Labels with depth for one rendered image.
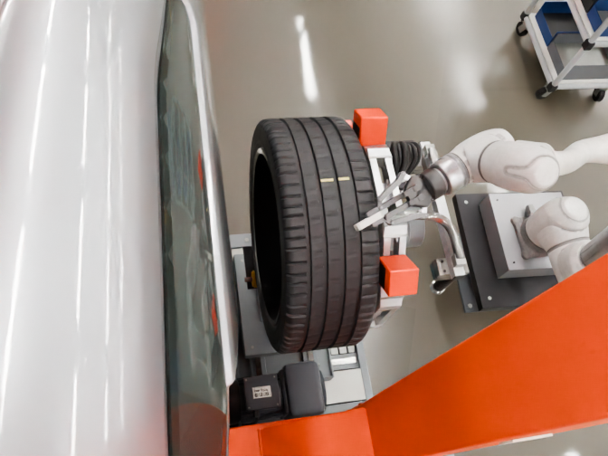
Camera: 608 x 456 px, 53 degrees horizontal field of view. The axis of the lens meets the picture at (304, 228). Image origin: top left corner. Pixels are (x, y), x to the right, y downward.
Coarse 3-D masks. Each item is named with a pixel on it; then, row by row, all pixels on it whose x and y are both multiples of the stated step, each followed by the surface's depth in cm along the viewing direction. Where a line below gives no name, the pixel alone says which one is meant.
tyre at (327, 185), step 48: (288, 144) 150; (336, 144) 152; (288, 192) 142; (336, 192) 145; (288, 240) 141; (336, 240) 143; (288, 288) 143; (336, 288) 145; (288, 336) 152; (336, 336) 158
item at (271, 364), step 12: (240, 324) 233; (240, 336) 231; (240, 348) 229; (240, 360) 227; (252, 360) 226; (264, 360) 226; (276, 360) 229; (288, 360) 230; (300, 360) 231; (312, 360) 228; (324, 360) 232; (240, 372) 225; (252, 372) 224; (264, 372) 225; (276, 372) 227; (324, 372) 230
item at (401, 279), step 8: (384, 256) 151; (392, 256) 151; (400, 256) 151; (384, 264) 147; (392, 264) 147; (400, 264) 147; (408, 264) 147; (384, 272) 147; (392, 272) 144; (400, 272) 144; (408, 272) 145; (416, 272) 145; (384, 280) 148; (392, 280) 144; (400, 280) 145; (408, 280) 145; (416, 280) 146; (384, 288) 148; (392, 288) 145; (400, 288) 146; (408, 288) 146; (416, 288) 147; (392, 296) 146
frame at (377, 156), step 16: (368, 160) 157; (384, 160) 158; (384, 176) 159; (384, 224) 149; (400, 224) 150; (384, 240) 150; (400, 240) 151; (384, 304) 157; (400, 304) 158; (384, 320) 171
